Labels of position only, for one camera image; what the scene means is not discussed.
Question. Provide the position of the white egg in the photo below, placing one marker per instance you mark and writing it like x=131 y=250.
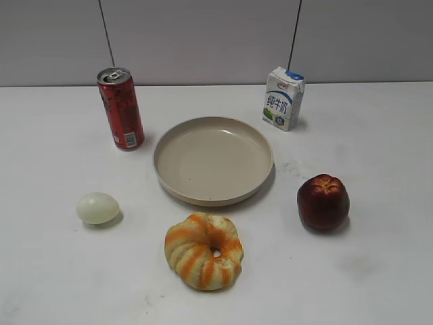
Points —
x=97 y=208

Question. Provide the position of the beige round plate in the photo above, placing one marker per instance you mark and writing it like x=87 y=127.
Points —
x=213 y=161

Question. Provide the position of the white blue milk carton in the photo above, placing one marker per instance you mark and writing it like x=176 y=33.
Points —
x=283 y=98

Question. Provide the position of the dark red apple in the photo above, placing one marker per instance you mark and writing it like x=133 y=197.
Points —
x=323 y=203

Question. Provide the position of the red soda can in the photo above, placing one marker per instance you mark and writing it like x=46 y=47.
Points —
x=117 y=91

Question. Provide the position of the orange striped ring bread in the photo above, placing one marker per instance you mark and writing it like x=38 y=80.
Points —
x=205 y=251

